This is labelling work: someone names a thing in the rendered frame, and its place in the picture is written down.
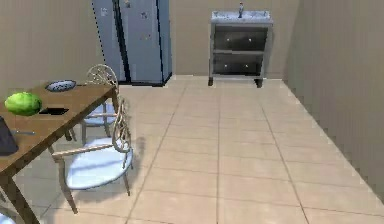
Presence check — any grey sink cabinet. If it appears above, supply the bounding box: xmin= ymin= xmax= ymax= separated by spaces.
xmin=207 ymin=9 xmax=275 ymax=89

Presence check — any grey blue fridge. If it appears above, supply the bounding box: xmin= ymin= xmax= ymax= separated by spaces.
xmin=91 ymin=0 xmax=174 ymax=88

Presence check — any white seat wooden chair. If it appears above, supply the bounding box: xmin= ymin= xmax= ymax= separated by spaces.
xmin=63 ymin=63 xmax=120 ymax=146
xmin=48 ymin=95 xmax=134 ymax=215

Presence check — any brown wooden table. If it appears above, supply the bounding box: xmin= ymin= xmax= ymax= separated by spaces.
xmin=0 ymin=81 xmax=120 ymax=224

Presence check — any blue patterned plate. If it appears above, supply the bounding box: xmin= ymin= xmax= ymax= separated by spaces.
xmin=44 ymin=79 xmax=78 ymax=93

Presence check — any black flat phone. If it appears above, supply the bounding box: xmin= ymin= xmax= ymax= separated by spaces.
xmin=38 ymin=106 xmax=70 ymax=117

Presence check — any green lettuce head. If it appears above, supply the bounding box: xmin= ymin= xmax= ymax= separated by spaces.
xmin=4 ymin=91 xmax=43 ymax=117

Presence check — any dark grey laptop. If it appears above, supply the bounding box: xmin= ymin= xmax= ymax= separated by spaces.
xmin=0 ymin=115 xmax=20 ymax=157

